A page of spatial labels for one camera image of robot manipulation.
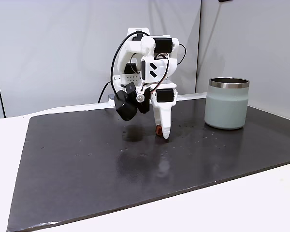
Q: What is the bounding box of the pale green steel-rimmed cup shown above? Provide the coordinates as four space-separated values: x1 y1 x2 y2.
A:
204 77 250 130

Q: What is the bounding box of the black table mat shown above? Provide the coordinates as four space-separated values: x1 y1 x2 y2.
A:
6 98 290 232

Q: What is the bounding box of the black camera box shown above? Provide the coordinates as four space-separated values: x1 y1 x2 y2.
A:
114 82 151 122

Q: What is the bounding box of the black camera cable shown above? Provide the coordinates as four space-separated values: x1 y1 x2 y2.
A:
110 33 187 98

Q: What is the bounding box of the black base power cable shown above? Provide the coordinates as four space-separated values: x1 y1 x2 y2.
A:
97 81 112 104

